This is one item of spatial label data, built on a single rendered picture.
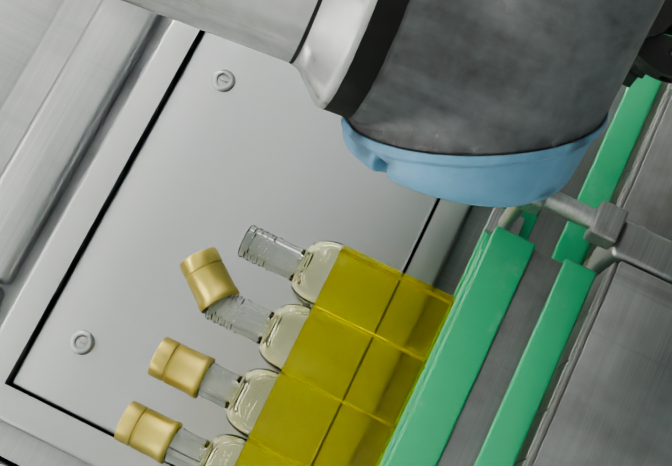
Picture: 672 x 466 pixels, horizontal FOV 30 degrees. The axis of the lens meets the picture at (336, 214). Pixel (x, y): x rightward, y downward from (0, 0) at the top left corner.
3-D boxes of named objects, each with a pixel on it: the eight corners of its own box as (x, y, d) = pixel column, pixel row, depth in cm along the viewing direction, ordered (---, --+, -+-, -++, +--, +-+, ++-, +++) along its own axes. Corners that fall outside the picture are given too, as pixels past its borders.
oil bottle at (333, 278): (538, 352, 106) (310, 243, 107) (553, 341, 100) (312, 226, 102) (512, 412, 104) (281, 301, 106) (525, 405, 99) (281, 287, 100)
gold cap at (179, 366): (216, 362, 103) (168, 338, 103) (214, 355, 99) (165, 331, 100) (196, 401, 102) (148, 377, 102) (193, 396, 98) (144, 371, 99)
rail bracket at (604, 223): (590, 247, 100) (448, 181, 101) (650, 190, 84) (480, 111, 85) (575, 280, 100) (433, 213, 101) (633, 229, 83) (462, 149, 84)
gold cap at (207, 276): (240, 297, 104) (217, 251, 105) (239, 289, 101) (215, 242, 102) (202, 316, 104) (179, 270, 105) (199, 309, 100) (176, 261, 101)
